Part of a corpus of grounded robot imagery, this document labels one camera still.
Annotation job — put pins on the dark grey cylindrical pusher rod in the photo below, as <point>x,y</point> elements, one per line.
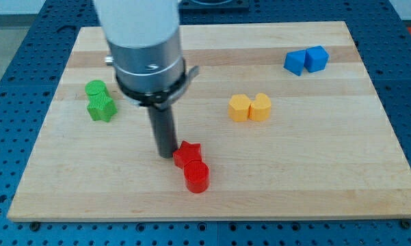
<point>164,131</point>

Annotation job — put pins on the red star block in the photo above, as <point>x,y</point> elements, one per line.
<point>187,153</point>

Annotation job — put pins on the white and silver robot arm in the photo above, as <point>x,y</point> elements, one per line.
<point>145,47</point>

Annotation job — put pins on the green star block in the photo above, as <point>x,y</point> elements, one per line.
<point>101,107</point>

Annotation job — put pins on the red cylinder block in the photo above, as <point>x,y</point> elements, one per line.
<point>196,175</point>

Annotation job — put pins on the green cylinder block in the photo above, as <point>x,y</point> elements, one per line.
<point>96,87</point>

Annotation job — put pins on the yellow hexagon block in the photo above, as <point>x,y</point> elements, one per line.
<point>239,107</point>

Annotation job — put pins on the yellow heart block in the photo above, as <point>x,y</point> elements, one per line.
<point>260,108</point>

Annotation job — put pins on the wooden board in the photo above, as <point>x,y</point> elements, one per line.
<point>327,151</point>

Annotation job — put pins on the blue pentagon block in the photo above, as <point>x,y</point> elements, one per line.
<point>316,59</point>

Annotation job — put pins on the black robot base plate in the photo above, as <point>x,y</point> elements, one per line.
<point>214,4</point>

